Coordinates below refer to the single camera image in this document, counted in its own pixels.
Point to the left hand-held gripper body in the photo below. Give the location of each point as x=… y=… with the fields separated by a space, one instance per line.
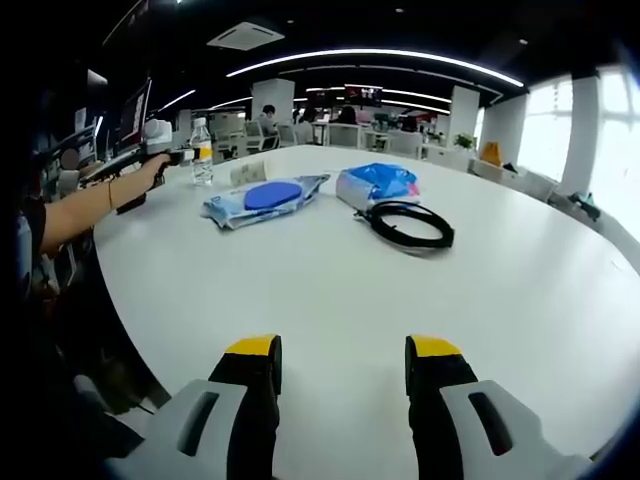
x=157 y=131

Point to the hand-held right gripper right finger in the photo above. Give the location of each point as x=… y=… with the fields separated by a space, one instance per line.
x=440 y=410

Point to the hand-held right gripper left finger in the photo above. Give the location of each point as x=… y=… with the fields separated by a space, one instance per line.
x=250 y=410

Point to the clear plastic water bottle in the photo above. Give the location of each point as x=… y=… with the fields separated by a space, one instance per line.
x=202 y=175

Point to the white printed paper cup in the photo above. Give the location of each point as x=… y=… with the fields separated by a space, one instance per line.
x=247 y=172

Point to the white-blue wipes packet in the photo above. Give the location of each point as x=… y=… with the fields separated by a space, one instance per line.
x=272 y=197

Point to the blue tissue pack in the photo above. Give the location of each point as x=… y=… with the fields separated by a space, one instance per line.
x=375 y=180

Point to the group of white office chairs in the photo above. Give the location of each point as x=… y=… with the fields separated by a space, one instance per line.
x=345 y=135

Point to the person's left hand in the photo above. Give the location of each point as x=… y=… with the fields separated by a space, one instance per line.
x=151 y=175

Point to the computer monitor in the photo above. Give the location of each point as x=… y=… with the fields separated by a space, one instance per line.
x=134 y=112

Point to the ceiling air conditioner vent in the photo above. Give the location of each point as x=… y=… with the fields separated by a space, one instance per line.
x=245 y=35

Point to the white table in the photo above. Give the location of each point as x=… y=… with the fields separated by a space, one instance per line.
x=325 y=290

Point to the long curved ceiling light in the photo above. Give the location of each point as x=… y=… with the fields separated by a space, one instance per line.
x=375 y=53

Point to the orange bag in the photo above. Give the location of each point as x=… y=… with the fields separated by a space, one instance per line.
x=491 y=152

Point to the green potted plant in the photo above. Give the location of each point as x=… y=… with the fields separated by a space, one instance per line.
x=465 y=141

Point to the window with white blinds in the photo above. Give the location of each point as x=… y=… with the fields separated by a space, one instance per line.
x=545 y=130
x=617 y=150

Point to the wall screen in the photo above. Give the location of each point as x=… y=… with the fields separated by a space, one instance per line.
x=363 y=95

